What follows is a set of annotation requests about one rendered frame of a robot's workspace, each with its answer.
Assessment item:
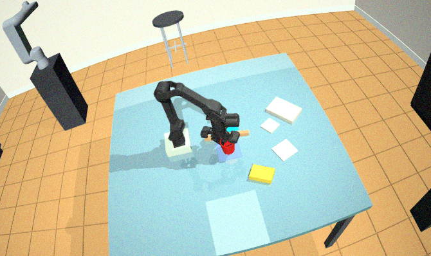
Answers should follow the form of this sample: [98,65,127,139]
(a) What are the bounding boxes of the white flat square tile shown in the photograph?
[271,139,298,162]

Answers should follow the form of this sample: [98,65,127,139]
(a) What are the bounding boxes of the small white flat square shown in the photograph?
[261,118,280,134]

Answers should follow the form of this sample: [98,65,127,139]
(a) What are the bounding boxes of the yellow rectangular block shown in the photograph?
[249,165,275,184]

